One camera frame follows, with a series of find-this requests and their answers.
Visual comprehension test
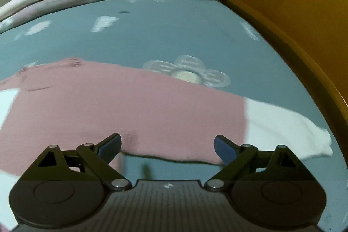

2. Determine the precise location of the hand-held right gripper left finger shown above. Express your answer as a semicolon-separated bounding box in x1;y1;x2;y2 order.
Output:
23;133;132;190

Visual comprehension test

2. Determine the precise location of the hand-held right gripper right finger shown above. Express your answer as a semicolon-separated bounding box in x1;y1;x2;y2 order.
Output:
204;134;316;190

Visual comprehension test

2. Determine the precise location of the pink and white sweater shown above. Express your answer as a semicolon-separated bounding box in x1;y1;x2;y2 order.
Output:
0;57;333;222

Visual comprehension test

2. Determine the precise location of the bed with blue floral sheet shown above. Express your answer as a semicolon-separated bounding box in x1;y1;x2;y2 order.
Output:
0;0;348;232

